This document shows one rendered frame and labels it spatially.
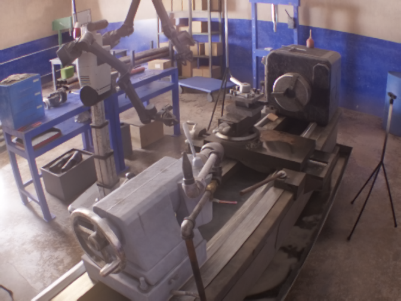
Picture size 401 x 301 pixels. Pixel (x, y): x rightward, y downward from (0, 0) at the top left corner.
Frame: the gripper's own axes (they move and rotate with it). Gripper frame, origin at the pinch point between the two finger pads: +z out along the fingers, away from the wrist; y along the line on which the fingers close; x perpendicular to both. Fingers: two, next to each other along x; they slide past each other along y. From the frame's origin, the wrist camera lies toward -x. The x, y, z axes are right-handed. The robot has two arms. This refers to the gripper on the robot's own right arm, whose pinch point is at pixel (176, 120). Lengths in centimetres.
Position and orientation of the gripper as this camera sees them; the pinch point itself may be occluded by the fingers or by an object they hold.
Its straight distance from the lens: 227.6
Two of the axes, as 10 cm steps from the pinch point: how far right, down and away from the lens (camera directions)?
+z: 8.5, 2.2, -4.8
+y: 3.4, 4.7, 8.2
